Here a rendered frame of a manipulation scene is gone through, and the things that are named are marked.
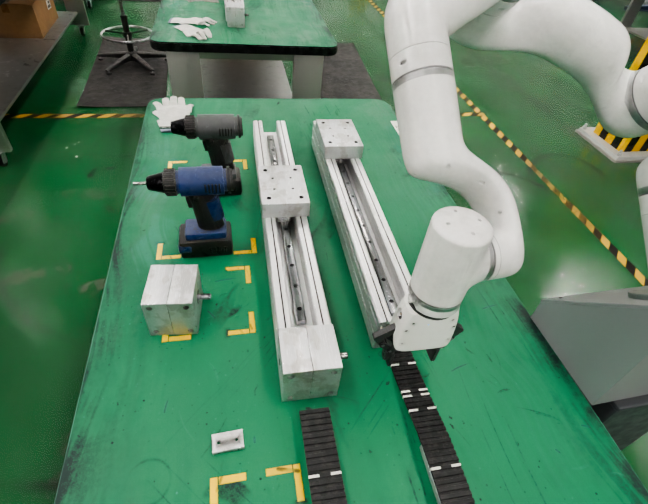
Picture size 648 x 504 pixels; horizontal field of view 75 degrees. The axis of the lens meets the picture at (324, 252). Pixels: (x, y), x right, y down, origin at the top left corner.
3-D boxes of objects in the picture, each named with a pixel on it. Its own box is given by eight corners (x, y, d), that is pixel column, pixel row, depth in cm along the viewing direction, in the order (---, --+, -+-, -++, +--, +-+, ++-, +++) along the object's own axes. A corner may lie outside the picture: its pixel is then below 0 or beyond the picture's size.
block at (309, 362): (349, 393, 77) (357, 365, 70) (281, 402, 75) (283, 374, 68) (339, 351, 83) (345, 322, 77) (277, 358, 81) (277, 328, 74)
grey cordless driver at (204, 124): (246, 195, 117) (242, 122, 102) (171, 199, 113) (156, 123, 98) (244, 180, 123) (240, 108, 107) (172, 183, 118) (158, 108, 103)
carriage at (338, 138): (360, 166, 123) (363, 145, 118) (323, 167, 121) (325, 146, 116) (348, 139, 134) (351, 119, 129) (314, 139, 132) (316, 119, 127)
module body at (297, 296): (328, 352, 83) (332, 326, 77) (277, 358, 81) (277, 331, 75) (284, 144, 139) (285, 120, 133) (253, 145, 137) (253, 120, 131)
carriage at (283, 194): (308, 225, 102) (310, 202, 97) (262, 227, 99) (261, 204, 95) (299, 186, 113) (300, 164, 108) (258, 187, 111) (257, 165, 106)
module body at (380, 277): (418, 343, 86) (429, 318, 81) (372, 348, 85) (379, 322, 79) (340, 144, 143) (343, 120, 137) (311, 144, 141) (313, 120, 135)
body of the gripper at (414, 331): (410, 317, 63) (395, 358, 71) (472, 312, 65) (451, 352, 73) (396, 280, 69) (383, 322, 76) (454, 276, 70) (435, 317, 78)
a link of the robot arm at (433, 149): (472, 92, 70) (500, 275, 68) (382, 95, 66) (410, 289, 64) (509, 65, 61) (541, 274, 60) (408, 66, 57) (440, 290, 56)
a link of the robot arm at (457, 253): (453, 263, 70) (401, 271, 67) (480, 199, 60) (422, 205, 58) (479, 302, 64) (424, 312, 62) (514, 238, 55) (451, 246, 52)
